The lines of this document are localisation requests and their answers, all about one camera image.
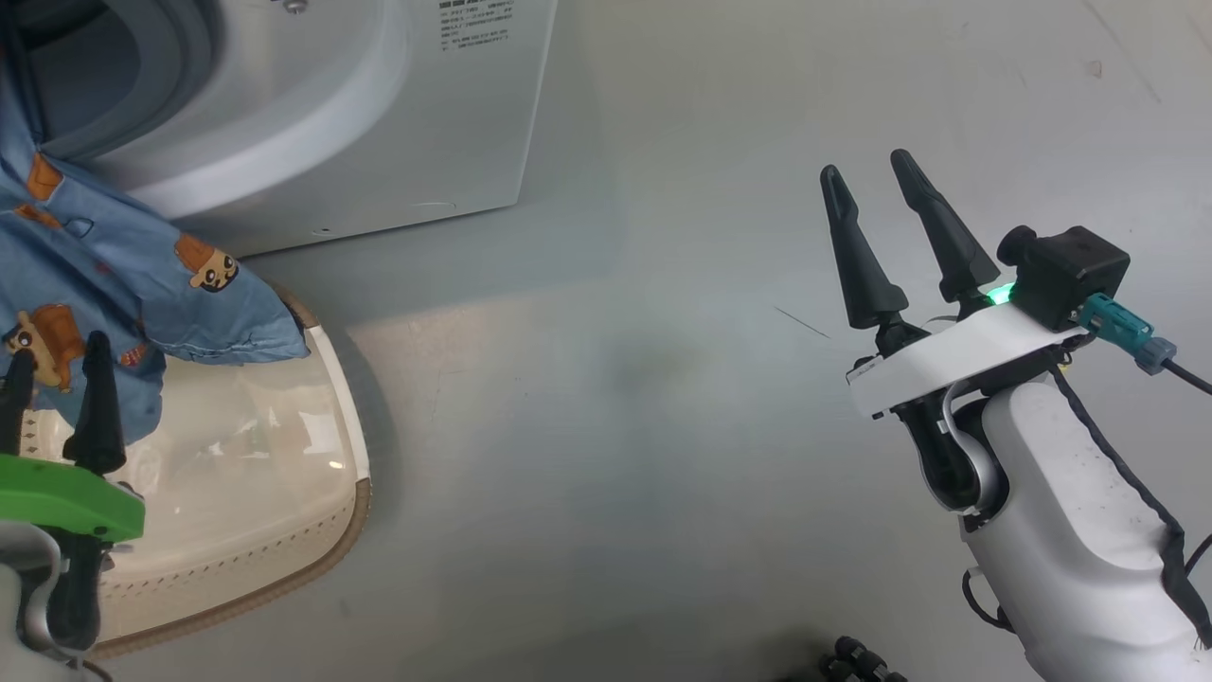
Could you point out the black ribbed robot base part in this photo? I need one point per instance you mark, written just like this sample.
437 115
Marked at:
857 660

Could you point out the small printed text label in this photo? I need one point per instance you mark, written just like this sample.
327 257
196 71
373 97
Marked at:
473 24

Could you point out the white front-load washing machine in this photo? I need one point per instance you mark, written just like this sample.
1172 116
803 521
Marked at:
426 123

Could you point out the blue cartoon print garment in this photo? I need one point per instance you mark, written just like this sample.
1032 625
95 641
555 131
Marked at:
123 275

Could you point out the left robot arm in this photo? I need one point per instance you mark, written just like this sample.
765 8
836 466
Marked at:
19 606

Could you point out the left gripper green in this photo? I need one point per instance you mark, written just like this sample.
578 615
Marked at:
66 497

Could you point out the cream perforated laundry basket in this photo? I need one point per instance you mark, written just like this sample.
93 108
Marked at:
246 474

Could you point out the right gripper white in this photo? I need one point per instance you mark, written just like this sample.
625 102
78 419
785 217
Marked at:
956 355

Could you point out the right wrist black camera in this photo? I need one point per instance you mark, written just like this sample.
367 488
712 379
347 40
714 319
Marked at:
1065 275

